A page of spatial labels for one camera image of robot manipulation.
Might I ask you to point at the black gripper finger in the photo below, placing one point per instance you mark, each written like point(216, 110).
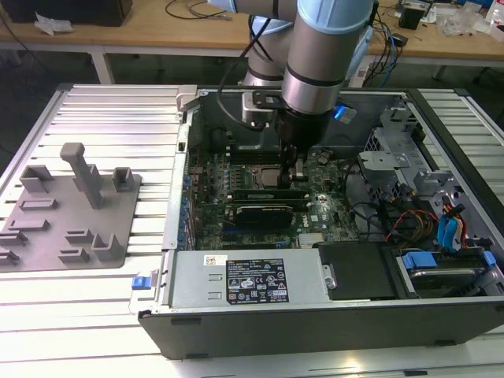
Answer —
point(286, 173)

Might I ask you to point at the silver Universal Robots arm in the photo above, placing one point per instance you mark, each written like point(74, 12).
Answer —
point(315, 59)

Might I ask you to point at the black RAM slot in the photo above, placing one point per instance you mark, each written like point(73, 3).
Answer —
point(256, 159)
point(256, 150)

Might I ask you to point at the silver CPU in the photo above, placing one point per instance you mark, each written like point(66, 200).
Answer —
point(267, 178)

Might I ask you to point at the CPU socket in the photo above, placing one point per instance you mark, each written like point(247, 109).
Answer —
point(256, 185)

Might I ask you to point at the round coin battery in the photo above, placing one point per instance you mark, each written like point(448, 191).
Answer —
point(323, 159)

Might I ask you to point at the black graphics card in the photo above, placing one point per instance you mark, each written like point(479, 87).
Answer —
point(264, 217)

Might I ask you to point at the green motherboard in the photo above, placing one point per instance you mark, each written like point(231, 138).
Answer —
point(334, 204)

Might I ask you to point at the small silver heatsink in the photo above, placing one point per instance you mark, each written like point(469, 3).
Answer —
point(312, 239)

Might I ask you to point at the white power strip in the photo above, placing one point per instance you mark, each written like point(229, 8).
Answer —
point(364, 76)

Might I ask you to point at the silver metal drive cage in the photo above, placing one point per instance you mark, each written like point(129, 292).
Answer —
point(382, 161)

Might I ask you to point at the black drive bay cover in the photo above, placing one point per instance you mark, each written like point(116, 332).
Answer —
point(354, 271)

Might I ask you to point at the small black adapter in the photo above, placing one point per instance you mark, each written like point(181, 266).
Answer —
point(401, 40)

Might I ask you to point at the silver power supply unit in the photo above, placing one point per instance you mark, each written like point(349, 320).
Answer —
point(197, 283)

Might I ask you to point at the small black device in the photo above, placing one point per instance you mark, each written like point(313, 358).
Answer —
point(411, 16)

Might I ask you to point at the black open PC case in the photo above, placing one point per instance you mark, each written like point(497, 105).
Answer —
point(315, 334)

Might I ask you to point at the blue case latch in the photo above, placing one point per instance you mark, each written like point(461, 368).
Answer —
point(142, 283)

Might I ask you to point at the hard disk in blue carrier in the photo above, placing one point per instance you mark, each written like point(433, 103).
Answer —
point(441, 281)

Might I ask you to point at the wooden desk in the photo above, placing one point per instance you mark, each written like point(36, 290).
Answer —
point(138, 35)

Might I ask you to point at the clear plastic bags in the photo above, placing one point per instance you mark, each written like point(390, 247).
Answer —
point(464, 23)

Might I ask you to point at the white printed packet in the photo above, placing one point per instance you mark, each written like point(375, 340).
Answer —
point(496, 17)

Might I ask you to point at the grey parts rack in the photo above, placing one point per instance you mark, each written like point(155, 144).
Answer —
point(63, 214)

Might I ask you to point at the large black box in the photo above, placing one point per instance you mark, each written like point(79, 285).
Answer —
point(78, 12)

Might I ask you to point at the crumpled white paper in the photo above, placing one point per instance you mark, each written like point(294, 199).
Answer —
point(53, 24)

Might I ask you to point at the small grey wrist camera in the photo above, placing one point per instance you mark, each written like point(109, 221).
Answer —
point(346, 114)

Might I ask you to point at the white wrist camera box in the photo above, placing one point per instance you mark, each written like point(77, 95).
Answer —
point(256, 110)

